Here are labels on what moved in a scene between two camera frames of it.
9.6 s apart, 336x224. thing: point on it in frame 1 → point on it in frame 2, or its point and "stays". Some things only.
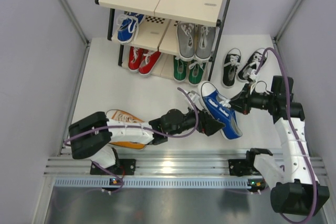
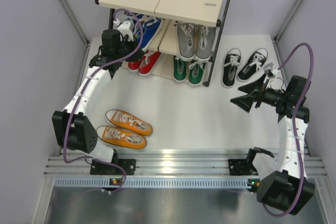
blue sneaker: x=218 y=105 → x=151 y=26
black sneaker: x=252 y=64 stays
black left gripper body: x=189 y=120 → x=126 y=47
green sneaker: x=196 y=68 stays
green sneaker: x=179 y=68 stays
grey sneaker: x=205 y=37 stays
